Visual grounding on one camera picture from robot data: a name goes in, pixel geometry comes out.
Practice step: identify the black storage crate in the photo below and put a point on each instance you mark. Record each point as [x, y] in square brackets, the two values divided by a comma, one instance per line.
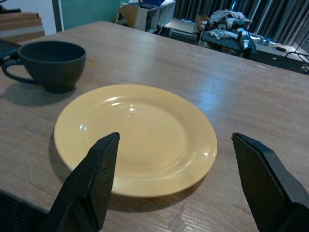
[183, 36]

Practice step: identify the white shelf unit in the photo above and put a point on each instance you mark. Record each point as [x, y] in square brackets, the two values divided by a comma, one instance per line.
[149, 17]

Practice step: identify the black mesh office chair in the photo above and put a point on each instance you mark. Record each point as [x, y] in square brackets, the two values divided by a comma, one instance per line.
[14, 215]

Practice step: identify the grey humanoid robot lying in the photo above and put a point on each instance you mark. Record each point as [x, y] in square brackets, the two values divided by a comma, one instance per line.
[231, 24]

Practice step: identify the dark grey ceramic cup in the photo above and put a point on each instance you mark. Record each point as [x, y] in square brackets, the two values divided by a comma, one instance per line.
[55, 70]

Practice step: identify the black equipment case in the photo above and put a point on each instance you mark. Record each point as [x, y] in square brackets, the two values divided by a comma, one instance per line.
[272, 56]

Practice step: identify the grey curtain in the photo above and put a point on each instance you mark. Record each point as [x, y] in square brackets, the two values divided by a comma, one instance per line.
[277, 14]

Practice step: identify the open brown cardboard box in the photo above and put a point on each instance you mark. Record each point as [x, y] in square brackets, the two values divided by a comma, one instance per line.
[130, 13]

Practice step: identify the brown cardboard sheet stack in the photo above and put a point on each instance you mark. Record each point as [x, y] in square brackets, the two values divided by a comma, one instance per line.
[19, 24]

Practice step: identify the white low table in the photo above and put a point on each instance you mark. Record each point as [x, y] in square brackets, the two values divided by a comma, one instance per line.
[179, 24]

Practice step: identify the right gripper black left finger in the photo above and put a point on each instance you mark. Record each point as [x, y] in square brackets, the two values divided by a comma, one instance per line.
[96, 178]

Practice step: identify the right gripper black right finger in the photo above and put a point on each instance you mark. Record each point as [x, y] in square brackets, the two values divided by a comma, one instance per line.
[268, 188]

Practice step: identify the yellow ceramic plate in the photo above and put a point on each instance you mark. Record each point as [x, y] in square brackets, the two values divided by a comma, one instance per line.
[149, 145]

